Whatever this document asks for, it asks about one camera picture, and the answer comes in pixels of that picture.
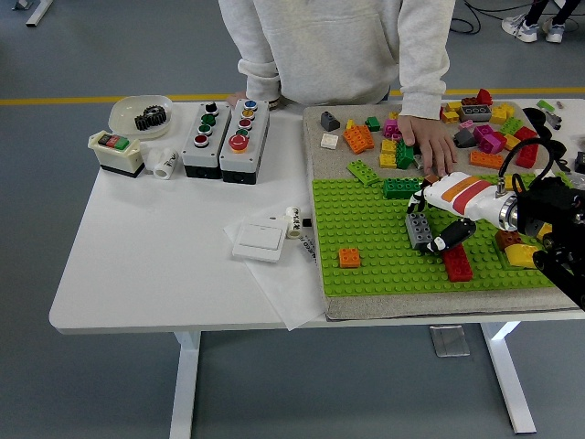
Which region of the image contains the grey upturned two-by-four brick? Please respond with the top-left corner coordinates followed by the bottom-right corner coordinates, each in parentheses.
top-left (458, 104), bottom-right (494, 123)

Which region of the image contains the black floor cable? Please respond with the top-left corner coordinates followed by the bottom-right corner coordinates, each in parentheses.
top-left (452, 0), bottom-right (484, 34)

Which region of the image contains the small white labelled tube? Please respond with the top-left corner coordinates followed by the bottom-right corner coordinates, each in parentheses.
top-left (284, 206), bottom-right (305, 241)

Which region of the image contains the white table foot frame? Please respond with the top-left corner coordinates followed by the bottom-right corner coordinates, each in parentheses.
top-left (12, 0), bottom-right (57, 27)

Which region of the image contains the black metal gear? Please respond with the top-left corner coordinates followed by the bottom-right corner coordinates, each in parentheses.
top-left (133, 109), bottom-right (159, 134)
top-left (145, 104), bottom-right (168, 128)

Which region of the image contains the dark green two-by-four brick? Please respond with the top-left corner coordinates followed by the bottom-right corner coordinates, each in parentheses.
top-left (382, 177), bottom-right (424, 200)

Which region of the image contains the brown brick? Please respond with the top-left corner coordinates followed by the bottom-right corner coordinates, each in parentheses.
top-left (495, 230), bottom-right (527, 251)

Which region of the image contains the white paper sheet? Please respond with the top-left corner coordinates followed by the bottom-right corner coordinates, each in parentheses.
top-left (222, 214), bottom-right (330, 331)

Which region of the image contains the white pipe tee fitting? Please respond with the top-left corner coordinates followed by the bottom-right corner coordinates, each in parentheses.
top-left (141, 146), bottom-right (179, 180)

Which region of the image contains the black cup tray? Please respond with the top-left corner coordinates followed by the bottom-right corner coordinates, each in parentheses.
top-left (522, 107), bottom-right (569, 157)

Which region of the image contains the white bowl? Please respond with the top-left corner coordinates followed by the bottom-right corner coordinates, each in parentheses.
top-left (107, 94), bottom-right (176, 141)

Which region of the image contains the grey four-button control box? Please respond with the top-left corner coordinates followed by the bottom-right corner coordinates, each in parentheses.
top-left (181, 102), bottom-right (232, 179)

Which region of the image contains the silver floor plate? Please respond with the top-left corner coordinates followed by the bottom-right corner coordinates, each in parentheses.
top-left (429, 324), bottom-right (471, 358)

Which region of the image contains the dark green tall brick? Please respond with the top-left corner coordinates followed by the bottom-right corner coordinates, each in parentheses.
top-left (395, 140), bottom-right (416, 170)

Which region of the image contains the orange two-by-two brick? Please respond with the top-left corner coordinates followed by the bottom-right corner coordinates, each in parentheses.
top-left (337, 247), bottom-right (362, 270)

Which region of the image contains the person's left hand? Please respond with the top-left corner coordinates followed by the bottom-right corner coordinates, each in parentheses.
top-left (396, 113), bottom-right (460, 178)

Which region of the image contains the orange two-by-four brick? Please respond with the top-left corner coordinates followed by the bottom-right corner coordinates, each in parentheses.
top-left (469, 150), bottom-right (505, 169)
top-left (343, 123), bottom-right (376, 154)

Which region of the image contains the grey-brown mat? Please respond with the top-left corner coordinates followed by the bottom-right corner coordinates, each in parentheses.
top-left (301, 99), bottom-right (585, 321)

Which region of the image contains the person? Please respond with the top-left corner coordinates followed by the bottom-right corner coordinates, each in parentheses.
top-left (218, 0), bottom-right (460, 178)
top-left (501, 0), bottom-right (585, 45)

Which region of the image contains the cream red-green switch box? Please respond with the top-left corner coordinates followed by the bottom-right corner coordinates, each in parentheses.
top-left (87, 129), bottom-right (143, 180)

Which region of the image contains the yellow curved brick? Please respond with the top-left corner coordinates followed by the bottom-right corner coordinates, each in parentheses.
top-left (504, 243), bottom-right (545, 269)

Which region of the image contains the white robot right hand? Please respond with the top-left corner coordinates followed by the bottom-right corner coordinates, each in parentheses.
top-left (406, 172), bottom-right (511, 255)

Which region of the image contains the yellow two-by-four brick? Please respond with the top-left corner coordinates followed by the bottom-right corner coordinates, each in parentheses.
top-left (489, 102), bottom-right (516, 124)

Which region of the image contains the red two-by-four brick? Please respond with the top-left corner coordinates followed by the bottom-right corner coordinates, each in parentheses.
top-left (441, 244), bottom-right (475, 283)
top-left (516, 139), bottom-right (540, 168)

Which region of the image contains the lime green two-by-four brick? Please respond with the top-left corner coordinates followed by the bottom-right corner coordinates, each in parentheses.
top-left (346, 160), bottom-right (383, 187)

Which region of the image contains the green studded baseplate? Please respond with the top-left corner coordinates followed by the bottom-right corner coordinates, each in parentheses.
top-left (311, 176), bottom-right (585, 298)

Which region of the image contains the white wall switch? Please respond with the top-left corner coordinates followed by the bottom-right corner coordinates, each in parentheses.
top-left (230, 218), bottom-right (287, 265)

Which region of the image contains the white table leg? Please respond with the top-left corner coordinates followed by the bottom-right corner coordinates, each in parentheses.
top-left (167, 329), bottom-right (202, 435)
top-left (479, 319), bottom-right (538, 434)

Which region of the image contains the white table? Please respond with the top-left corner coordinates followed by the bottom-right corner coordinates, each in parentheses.
top-left (48, 98), bottom-right (585, 435)

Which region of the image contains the grey emergency-stop control box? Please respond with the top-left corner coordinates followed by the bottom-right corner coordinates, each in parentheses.
top-left (218, 98), bottom-right (271, 186)

